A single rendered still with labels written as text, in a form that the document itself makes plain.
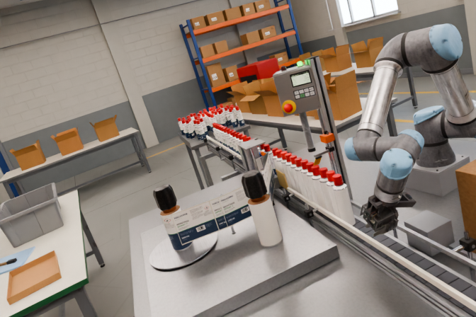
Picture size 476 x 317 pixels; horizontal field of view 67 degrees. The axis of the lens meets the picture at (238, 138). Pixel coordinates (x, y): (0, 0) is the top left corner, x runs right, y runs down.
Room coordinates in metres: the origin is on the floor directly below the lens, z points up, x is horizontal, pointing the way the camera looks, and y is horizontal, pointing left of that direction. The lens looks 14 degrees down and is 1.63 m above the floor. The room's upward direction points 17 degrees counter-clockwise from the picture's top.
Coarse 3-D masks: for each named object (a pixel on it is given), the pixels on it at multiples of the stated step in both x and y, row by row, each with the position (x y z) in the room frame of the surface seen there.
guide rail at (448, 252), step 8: (352, 200) 1.24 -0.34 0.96; (360, 208) 1.18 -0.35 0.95; (400, 224) 1.00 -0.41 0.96; (408, 232) 0.96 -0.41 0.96; (424, 240) 0.90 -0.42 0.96; (440, 248) 0.85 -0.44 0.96; (448, 248) 0.83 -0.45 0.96; (456, 256) 0.80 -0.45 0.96; (464, 256) 0.79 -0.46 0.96; (472, 264) 0.75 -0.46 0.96
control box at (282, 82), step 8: (304, 64) 1.54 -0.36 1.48; (280, 72) 1.52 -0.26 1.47; (288, 72) 1.50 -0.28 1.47; (296, 72) 1.49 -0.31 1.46; (280, 80) 1.52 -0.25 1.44; (288, 80) 1.51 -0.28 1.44; (312, 80) 1.47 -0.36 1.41; (280, 88) 1.52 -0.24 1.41; (288, 88) 1.51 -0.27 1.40; (296, 88) 1.50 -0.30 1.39; (280, 96) 1.52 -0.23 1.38; (288, 96) 1.51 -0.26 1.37; (312, 96) 1.48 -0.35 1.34; (280, 104) 1.53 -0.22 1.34; (296, 104) 1.50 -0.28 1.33; (304, 104) 1.49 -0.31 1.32; (312, 104) 1.48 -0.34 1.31; (296, 112) 1.51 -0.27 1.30; (304, 112) 1.50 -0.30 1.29
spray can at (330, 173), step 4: (328, 172) 1.28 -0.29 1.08; (332, 172) 1.27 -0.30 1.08; (328, 176) 1.27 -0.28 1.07; (328, 180) 1.27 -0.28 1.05; (332, 180) 1.26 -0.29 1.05; (328, 184) 1.27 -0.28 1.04; (332, 184) 1.26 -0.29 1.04; (328, 188) 1.27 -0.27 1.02; (332, 188) 1.26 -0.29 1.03; (332, 192) 1.26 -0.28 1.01; (332, 196) 1.26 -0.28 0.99; (332, 200) 1.26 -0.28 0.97; (332, 204) 1.27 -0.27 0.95; (336, 204) 1.26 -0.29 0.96; (336, 208) 1.26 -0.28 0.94; (336, 212) 1.26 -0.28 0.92; (336, 216) 1.26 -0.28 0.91
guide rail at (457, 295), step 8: (296, 192) 1.56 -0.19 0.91; (304, 200) 1.48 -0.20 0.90; (320, 208) 1.35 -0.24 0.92; (328, 216) 1.29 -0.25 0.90; (344, 224) 1.18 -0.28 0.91; (352, 232) 1.14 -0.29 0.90; (360, 232) 1.10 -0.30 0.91; (368, 240) 1.05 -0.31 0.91; (384, 248) 0.98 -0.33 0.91; (392, 256) 0.94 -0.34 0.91; (400, 256) 0.92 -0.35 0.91; (408, 264) 0.88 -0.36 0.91; (416, 272) 0.85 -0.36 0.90; (424, 272) 0.83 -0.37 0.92; (432, 280) 0.80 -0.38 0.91; (440, 280) 0.79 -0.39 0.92; (440, 288) 0.78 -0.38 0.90; (448, 288) 0.75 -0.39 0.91; (456, 296) 0.73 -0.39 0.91; (464, 296) 0.71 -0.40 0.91; (464, 304) 0.71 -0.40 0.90; (472, 304) 0.69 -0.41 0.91
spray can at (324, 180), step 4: (320, 168) 1.34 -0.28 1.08; (324, 168) 1.32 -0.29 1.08; (320, 172) 1.32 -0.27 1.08; (324, 172) 1.31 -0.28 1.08; (324, 176) 1.31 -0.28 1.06; (320, 180) 1.32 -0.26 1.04; (324, 180) 1.31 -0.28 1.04; (320, 184) 1.33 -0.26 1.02; (324, 184) 1.31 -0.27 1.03; (324, 188) 1.31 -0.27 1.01; (324, 192) 1.31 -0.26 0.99; (328, 192) 1.30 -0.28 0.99; (324, 196) 1.32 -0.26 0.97; (328, 196) 1.31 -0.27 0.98; (324, 200) 1.33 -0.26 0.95; (328, 200) 1.31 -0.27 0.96; (328, 204) 1.31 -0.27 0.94; (328, 208) 1.32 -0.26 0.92; (332, 208) 1.30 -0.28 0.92; (332, 212) 1.31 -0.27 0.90
